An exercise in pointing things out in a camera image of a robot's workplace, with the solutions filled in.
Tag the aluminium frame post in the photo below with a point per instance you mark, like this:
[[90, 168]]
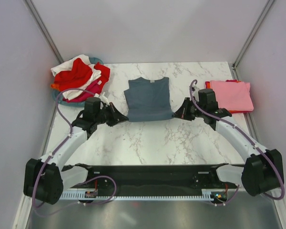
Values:
[[36, 16], [257, 25]]

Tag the left aluminium frame post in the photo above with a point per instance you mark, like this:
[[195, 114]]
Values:
[[36, 16]]

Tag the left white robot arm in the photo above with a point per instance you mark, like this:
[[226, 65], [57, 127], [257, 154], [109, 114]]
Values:
[[45, 178]]

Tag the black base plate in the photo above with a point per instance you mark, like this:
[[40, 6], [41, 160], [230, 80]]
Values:
[[153, 181]]

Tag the magenta t shirt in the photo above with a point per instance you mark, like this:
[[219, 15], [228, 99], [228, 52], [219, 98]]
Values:
[[80, 96]]

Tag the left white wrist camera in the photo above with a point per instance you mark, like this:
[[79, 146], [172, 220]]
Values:
[[103, 97]]

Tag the white slotted cable duct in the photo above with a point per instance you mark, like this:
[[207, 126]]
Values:
[[87, 195]]

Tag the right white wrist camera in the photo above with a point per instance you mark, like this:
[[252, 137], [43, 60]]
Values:
[[195, 93]]

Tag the right aluminium frame post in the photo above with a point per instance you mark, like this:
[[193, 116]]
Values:
[[257, 25]]

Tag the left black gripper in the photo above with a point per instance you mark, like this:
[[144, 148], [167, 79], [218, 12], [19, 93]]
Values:
[[117, 117]]

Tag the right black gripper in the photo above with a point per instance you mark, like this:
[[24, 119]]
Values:
[[182, 112]]

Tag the teal laundry basket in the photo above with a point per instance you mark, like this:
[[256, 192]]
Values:
[[62, 100]]

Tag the aluminium rail profile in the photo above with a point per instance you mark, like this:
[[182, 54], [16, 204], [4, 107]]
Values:
[[254, 182]]

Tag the grey-blue t shirt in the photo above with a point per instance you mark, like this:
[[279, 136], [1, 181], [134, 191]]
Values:
[[148, 100]]

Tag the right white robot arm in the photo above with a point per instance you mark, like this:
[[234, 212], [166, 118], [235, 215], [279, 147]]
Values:
[[254, 154]]

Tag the white t shirt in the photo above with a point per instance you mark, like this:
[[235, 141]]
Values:
[[77, 75]]

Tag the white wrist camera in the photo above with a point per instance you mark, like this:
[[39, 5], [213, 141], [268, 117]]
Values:
[[103, 97], [195, 93]]

